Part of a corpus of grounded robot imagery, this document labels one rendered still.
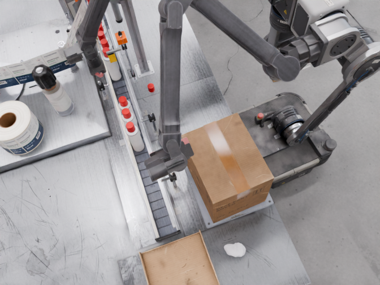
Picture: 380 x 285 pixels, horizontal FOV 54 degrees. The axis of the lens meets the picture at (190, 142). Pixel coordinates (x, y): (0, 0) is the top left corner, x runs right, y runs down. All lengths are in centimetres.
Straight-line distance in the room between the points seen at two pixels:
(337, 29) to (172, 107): 55
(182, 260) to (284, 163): 106
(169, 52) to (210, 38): 215
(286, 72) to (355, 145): 171
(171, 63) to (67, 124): 90
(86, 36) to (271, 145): 135
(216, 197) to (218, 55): 190
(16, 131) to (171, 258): 84
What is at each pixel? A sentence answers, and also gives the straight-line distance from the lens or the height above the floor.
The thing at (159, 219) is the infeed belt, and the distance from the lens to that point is 157.
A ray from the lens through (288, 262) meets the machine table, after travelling 160.
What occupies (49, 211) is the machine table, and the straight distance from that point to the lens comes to 176.
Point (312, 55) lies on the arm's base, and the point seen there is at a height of 147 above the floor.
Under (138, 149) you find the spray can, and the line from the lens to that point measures 166.
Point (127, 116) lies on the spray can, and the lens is 156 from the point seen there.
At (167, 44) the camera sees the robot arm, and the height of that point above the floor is 159.
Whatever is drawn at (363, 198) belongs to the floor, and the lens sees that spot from 268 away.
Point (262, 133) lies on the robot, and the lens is 241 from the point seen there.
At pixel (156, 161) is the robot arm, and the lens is 114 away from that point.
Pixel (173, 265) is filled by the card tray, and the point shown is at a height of 83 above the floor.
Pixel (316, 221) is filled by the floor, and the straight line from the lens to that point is 254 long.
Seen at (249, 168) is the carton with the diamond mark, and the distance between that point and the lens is 137.
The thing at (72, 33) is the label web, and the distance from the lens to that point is 196.
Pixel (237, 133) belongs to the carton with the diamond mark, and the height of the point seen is 112.
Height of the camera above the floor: 238
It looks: 63 degrees down
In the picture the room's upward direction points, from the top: 8 degrees counter-clockwise
